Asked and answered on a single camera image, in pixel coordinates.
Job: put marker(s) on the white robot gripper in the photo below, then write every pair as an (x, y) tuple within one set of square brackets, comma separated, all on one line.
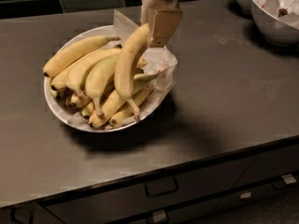
[(162, 19)]

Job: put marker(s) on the white bowl front right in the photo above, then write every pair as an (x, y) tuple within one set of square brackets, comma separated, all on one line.
[(277, 20)]

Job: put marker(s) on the black drawer handle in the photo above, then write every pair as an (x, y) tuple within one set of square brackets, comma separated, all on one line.
[(160, 187), (20, 215)]

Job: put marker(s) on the lowest yellow banana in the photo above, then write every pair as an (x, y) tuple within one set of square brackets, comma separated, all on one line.
[(126, 111)]

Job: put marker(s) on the black drawer handle centre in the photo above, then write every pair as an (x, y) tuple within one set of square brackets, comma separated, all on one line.
[(160, 187)]

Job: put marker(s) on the black drawer handle left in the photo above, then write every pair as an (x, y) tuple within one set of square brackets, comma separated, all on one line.
[(20, 215)]

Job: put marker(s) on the drawer handle bottom centre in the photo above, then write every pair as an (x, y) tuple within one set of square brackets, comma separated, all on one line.
[(158, 217)]

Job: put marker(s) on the small banana bottom left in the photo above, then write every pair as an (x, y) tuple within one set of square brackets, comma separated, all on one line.
[(75, 101)]

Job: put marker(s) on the greenish banana underneath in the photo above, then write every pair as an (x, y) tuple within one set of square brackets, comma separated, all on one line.
[(114, 102)]

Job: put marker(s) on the white banana bowl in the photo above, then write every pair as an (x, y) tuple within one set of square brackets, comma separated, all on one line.
[(59, 109)]

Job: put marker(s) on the drawer handle right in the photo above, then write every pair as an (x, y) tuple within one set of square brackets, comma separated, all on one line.
[(285, 182)]

